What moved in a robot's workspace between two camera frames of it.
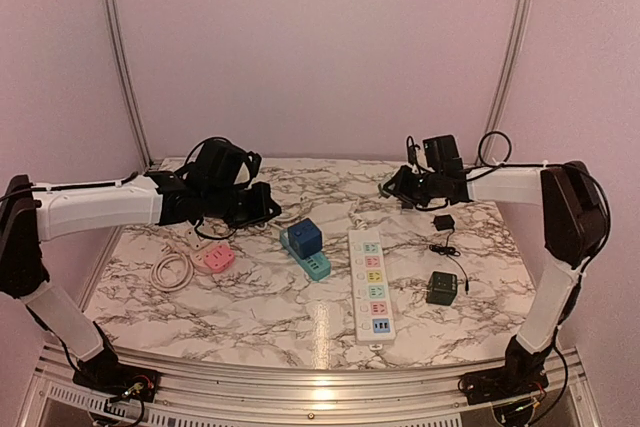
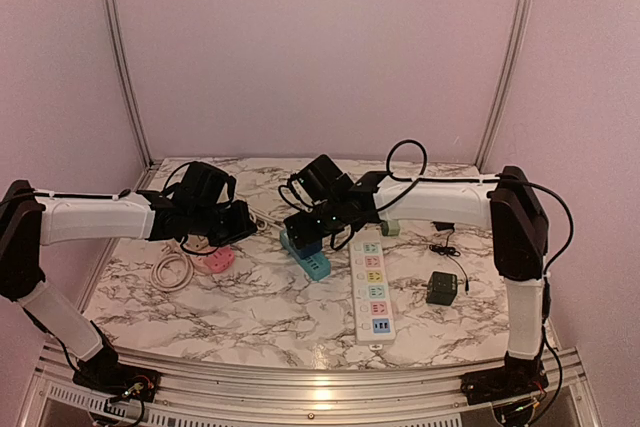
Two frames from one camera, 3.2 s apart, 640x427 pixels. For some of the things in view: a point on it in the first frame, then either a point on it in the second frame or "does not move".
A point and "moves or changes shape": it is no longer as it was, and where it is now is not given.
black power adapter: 443,222 does not move
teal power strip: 316,267 does not move
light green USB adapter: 382,192 moves or changes shape
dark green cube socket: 441,288 does not move
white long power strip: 372,303 does not move
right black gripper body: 417,191 to 329,222
